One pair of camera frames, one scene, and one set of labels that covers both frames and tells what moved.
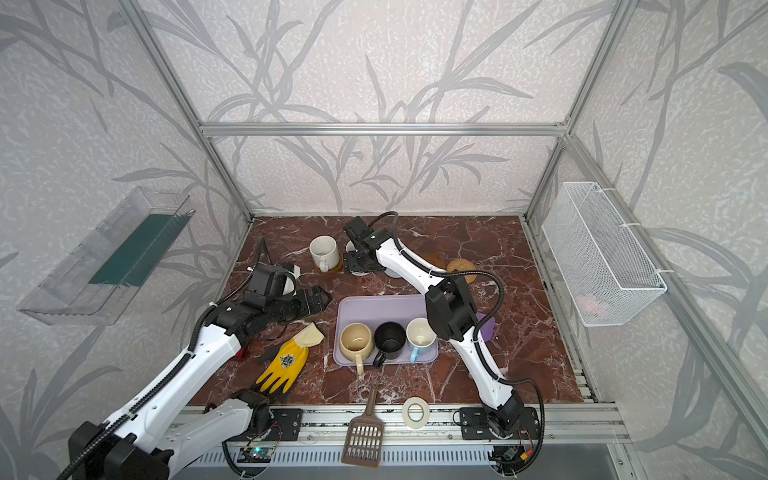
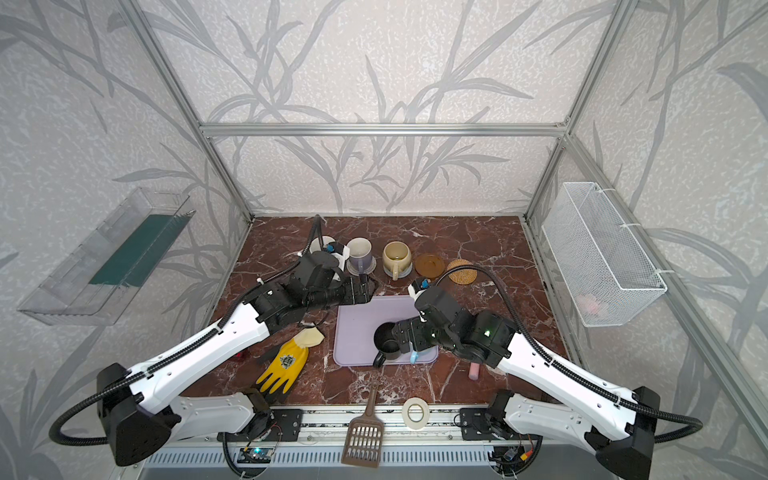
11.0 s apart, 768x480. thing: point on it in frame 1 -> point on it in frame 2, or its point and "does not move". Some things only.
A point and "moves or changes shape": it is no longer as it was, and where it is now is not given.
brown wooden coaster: x=436 y=259 does not move
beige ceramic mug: x=356 y=342 moves or changes shape
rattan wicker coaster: x=463 y=265 does not move
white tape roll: x=426 y=412 does not move
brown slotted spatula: x=364 y=436 does not move
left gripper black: x=309 y=301 -> x=363 y=289
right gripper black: x=360 y=258 -> x=405 y=334
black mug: x=390 y=337 does not move
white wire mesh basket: x=605 y=268 does not move
